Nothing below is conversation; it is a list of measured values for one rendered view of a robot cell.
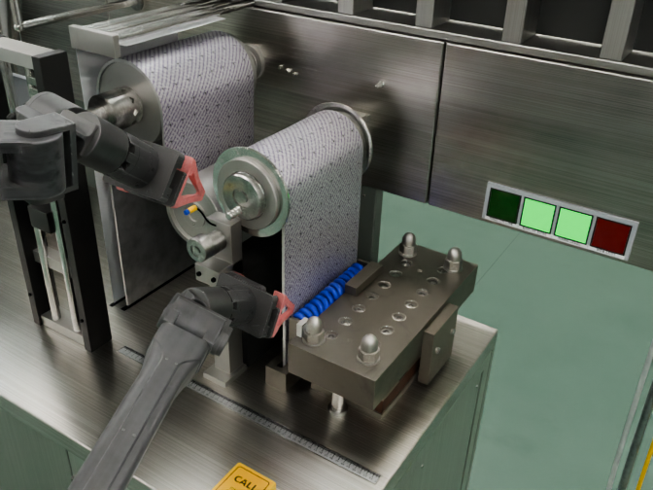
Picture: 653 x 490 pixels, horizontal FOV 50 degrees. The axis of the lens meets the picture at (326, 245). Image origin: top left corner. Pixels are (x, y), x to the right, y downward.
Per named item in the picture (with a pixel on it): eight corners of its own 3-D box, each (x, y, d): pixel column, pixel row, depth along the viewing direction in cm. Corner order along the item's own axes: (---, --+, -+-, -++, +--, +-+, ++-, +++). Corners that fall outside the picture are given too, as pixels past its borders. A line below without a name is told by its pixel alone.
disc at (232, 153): (214, 222, 116) (209, 137, 108) (217, 221, 116) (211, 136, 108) (289, 249, 109) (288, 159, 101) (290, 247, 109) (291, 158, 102)
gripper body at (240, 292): (267, 338, 102) (237, 343, 95) (215, 311, 107) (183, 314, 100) (281, 297, 101) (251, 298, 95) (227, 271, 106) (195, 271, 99)
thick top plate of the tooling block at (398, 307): (287, 371, 115) (288, 342, 112) (400, 264, 145) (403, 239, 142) (372, 411, 108) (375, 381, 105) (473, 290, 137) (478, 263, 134)
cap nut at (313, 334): (297, 341, 113) (297, 319, 110) (310, 330, 115) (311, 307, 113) (317, 350, 111) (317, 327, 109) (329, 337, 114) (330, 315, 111)
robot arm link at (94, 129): (77, 163, 76) (102, 118, 76) (39, 141, 79) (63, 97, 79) (120, 184, 82) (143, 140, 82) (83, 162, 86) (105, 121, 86)
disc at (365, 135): (301, 170, 134) (301, 94, 126) (302, 169, 134) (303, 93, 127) (369, 191, 127) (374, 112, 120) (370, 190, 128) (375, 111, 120)
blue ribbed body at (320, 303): (289, 329, 119) (289, 312, 117) (354, 272, 135) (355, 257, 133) (305, 336, 117) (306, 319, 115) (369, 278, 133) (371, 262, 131)
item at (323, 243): (282, 325, 118) (282, 227, 108) (354, 263, 135) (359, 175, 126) (284, 326, 118) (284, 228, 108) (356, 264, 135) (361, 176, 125)
